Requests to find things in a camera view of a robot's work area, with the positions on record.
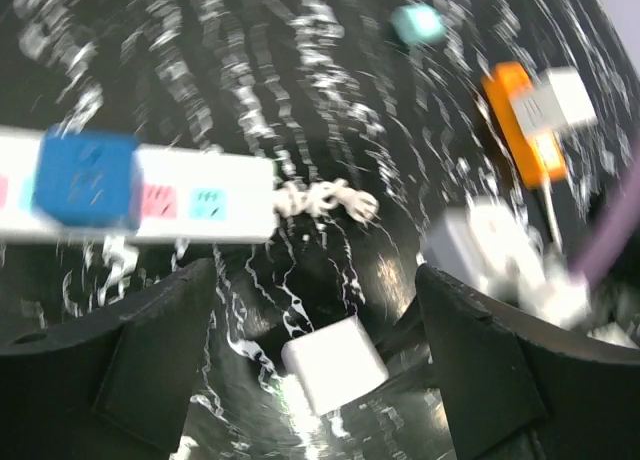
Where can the white cube socket adapter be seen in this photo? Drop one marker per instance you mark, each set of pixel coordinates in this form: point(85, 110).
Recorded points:
point(558, 102)

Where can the blue cube socket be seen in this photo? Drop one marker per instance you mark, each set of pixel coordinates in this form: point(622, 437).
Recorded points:
point(89, 179)

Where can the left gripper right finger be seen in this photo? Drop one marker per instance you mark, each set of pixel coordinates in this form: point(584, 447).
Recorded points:
point(516, 387)

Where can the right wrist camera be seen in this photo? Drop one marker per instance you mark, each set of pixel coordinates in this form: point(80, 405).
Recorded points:
point(483, 246)

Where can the white plug with cord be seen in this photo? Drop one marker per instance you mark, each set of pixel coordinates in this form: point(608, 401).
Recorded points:
point(319, 198)

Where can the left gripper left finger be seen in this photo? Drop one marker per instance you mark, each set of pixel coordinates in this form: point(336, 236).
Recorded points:
point(114, 384)

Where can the orange power strip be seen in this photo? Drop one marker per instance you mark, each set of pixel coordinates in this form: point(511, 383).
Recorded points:
point(534, 146)

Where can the white multicolour power strip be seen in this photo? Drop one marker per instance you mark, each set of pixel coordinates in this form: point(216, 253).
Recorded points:
point(199, 196)

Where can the white small charger adapter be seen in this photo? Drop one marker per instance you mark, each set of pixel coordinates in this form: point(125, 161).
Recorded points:
point(335, 365)

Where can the teal small cube plug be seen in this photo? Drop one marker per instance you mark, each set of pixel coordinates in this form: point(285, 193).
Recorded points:
point(417, 24)

